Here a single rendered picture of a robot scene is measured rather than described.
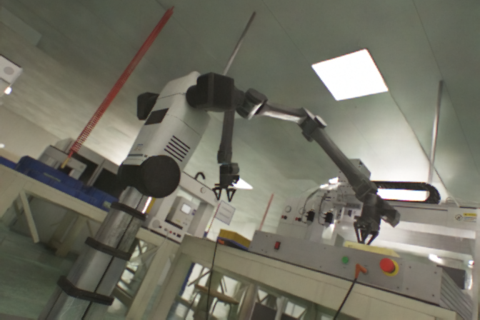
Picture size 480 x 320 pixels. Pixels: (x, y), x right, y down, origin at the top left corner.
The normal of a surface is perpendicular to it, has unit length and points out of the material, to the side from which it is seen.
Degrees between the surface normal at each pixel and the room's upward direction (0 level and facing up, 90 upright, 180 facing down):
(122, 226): 90
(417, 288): 90
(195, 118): 90
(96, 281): 90
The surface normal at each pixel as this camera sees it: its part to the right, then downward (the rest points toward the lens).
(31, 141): 0.69, -0.05
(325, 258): -0.63, -0.53
